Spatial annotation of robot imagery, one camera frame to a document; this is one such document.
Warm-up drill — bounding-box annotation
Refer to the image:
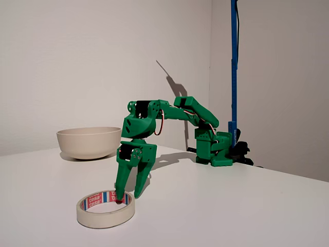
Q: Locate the beige masking tape roll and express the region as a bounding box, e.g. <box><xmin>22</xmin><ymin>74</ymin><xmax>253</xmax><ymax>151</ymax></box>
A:
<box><xmin>76</xmin><ymin>189</ymin><xmax>135</xmax><ymax>230</ymax></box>

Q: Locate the beige round bowl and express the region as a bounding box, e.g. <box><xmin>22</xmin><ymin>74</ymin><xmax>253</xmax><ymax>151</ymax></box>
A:
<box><xmin>56</xmin><ymin>126</ymin><xmax>123</xmax><ymax>161</ymax></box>

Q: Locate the wrist servo wire loop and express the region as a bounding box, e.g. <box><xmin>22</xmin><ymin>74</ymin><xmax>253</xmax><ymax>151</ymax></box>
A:
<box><xmin>153</xmin><ymin>109</ymin><xmax>166</xmax><ymax>136</ymax></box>

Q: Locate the elbow servo wire bundle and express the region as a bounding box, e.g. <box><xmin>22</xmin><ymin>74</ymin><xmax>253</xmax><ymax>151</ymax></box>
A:
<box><xmin>179</xmin><ymin>109</ymin><xmax>219</xmax><ymax>145</ymax></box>

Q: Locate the black camera pole clamp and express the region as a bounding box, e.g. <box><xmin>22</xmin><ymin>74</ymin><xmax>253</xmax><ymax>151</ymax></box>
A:
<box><xmin>229</xmin><ymin>128</ymin><xmax>254</xmax><ymax>167</ymax></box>

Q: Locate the blue camera pole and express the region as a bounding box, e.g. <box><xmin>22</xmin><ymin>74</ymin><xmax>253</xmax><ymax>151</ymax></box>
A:
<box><xmin>228</xmin><ymin>0</ymin><xmax>241</xmax><ymax>150</ymax></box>

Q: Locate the black cable on pole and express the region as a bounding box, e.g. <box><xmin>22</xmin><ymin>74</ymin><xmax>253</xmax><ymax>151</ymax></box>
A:
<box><xmin>235</xmin><ymin>0</ymin><xmax>242</xmax><ymax>64</ymax></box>

